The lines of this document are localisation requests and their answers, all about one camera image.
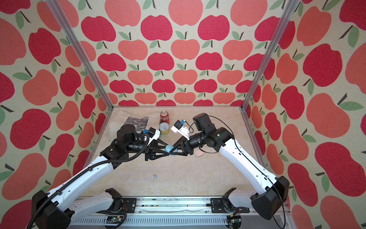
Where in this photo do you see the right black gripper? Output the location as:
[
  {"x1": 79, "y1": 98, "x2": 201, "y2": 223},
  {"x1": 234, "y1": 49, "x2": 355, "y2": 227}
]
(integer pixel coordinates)
[{"x1": 169, "y1": 134, "x2": 205, "y2": 156}]

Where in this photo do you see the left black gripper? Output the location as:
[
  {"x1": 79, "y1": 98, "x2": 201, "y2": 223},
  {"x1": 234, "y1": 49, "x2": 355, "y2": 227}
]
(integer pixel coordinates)
[{"x1": 126, "y1": 136, "x2": 171, "y2": 161}]

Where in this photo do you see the blue earbud charging case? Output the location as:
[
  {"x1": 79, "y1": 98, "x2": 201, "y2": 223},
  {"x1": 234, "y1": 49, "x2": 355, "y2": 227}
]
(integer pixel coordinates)
[{"x1": 165, "y1": 145, "x2": 178, "y2": 154}]

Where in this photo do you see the pink earbud charging case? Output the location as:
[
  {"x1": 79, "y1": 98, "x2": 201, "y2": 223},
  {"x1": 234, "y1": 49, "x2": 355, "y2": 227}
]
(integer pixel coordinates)
[{"x1": 194, "y1": 150, "x2": 205, "y2": 157}]

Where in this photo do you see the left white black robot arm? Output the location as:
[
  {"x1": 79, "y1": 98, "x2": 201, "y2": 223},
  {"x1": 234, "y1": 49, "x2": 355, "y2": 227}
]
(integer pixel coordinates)
[{"x1": 27, "y1": 124, "x2": 169, "y2": 229}]

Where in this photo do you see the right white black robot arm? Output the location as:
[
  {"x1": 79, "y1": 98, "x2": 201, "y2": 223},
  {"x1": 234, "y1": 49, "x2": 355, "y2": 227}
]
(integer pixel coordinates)
[{"x1": 169, "y1": 113, "x2": 289, "y2": 220}]

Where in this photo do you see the yellow tin can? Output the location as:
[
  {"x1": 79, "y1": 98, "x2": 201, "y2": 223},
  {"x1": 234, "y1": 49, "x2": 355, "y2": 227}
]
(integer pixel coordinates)
[{"x1": 159, "y1": 122, "x2": 170, "y2": 135}]

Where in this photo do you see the beige Monet tote bag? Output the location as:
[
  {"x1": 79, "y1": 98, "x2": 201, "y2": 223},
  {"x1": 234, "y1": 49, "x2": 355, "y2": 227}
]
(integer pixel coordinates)
[{"x1": 108, "y1": 110, "x2": 160, "y2": 142}]

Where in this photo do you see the red cola can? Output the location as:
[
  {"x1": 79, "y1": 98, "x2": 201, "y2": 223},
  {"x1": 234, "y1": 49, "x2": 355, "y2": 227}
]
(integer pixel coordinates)
[{"x1": 160, "y1": 111, "x2": 170, "y2": 124}]

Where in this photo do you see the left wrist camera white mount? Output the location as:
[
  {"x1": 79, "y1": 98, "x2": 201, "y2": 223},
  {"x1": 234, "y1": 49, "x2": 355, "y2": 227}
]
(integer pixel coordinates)
[{"x1": 143, "y1": 127, "x2": 160, "y2": 140}]

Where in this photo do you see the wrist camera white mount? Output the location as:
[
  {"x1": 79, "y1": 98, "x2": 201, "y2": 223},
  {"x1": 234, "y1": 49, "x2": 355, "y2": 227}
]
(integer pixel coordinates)
[
  {"x1": 171, "y1": 119, "x2": 190, "y2": 140},
  {"x1": 143, "y1": 127, "x2": 160, "y2": 140}
]

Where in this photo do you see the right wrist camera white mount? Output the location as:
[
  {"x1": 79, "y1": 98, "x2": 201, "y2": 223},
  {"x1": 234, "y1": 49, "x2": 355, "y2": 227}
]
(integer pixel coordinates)
[{"x1": 171, "y1": 119, "x2": 190, "y2": 140}]

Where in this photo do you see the right aluminium frame post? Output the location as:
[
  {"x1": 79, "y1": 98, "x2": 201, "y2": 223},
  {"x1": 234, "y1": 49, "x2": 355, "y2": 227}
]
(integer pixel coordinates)
[{"x1": 240, "y1": 0, "x2": 300, "y2": 113}]

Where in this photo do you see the aluminium frame post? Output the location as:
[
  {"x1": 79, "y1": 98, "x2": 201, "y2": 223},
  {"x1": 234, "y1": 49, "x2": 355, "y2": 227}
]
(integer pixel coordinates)
[
  {"x1": 46, "y1": 0, "x2": 114, "y2": 111},
  {"x1": 240, "y1": 0, "x2": 300, "y2": 113}
]

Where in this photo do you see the left aluminium frame post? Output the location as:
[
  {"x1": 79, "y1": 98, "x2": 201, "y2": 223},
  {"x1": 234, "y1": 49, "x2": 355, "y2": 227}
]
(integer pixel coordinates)
[{"x1": 46, "y1": 0, "x2": 114, "y2": 111}]

